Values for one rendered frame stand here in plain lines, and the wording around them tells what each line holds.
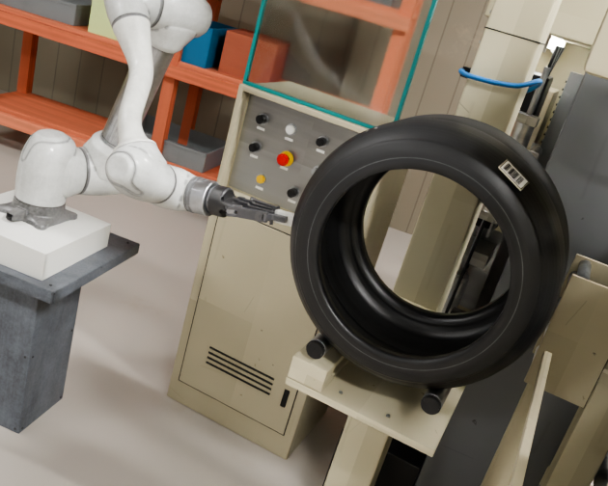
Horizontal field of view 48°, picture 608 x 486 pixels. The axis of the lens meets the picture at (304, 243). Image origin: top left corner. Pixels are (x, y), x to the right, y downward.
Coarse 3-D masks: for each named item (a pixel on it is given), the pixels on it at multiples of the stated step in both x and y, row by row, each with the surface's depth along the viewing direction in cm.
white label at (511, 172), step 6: (504, 162) 129; (510, 162) 129; (504, 168) 128; (510, 168) 128; (510, 174) 127; (516, 174) 128; (516, 180) 127; (522, 180) 128; (516, 186) 127; (522, 186) 127
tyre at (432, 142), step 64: (384, 128) 138; (448, 128) 133; (320, 192) 143; (512, 192) 128; (320, 256) 166; (512, 256) 130; (320, 320) 150; (384, 320) 172; (448, 320) 167; (512, 320) 133; (448, 384) 144
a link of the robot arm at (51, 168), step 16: (32, 144) 207; (48, 144) 207; (64, 144) 209; (32, 160) 207; (48, 160) 207; (64, 160) 209; (80, 160) 215; (16, 176) 211; (32, 176) 208; (48, 176) 208; (64, 176) 212; (80, 176) 216; (16, 192) 212; (32, 192) 210; (48, 192) 211; (64, 192) 214; (80, 192) 220
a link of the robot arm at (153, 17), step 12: (108, 0) 180; (120, 0) 178; (132, 0) 179; (144, 0) 181; (156, 0) 184; (108, 12) 180; (120, 12) 178; (132, 12) 178; (144, 12) 180; (156, 12) 185
